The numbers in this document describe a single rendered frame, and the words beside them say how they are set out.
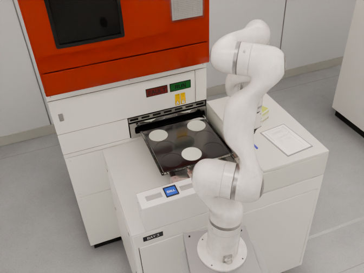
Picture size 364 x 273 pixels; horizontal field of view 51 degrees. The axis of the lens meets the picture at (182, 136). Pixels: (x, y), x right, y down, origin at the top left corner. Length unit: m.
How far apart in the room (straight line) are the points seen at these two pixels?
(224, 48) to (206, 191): 0.45
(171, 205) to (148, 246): 0.24
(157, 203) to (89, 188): 0.77
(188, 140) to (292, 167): 0.54
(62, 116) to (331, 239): 1.86
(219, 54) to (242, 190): 0.42
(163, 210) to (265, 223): 0.60
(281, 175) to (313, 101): 2.34
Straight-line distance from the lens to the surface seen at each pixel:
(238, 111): 1.17
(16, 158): 3.64
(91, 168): 2.19
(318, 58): 4.63
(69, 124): 2.00
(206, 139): 1.99
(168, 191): 1.63
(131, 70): 1.87
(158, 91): 2.02
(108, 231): 2.58
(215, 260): 1.50
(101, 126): 2.04
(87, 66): 1.81
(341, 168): 3.33
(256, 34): 1.26
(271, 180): 1.80
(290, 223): 2.13
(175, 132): 2.04
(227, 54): 1.16
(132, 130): 2.09
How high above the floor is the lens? 2.12
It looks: 37 degrees down
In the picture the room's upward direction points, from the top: 3 degrees counter-clockwise
